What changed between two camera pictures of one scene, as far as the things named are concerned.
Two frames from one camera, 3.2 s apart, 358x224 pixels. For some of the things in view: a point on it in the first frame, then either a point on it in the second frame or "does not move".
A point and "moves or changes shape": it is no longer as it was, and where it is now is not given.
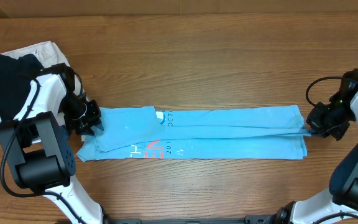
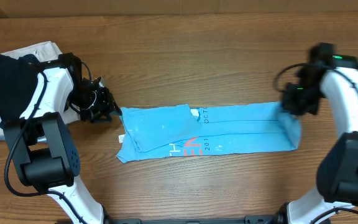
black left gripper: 93,119 to 107,105
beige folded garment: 46,53 does not move
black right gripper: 313,121 to 288,103
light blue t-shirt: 272,132 moves or changes shape
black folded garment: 7,84 does not move
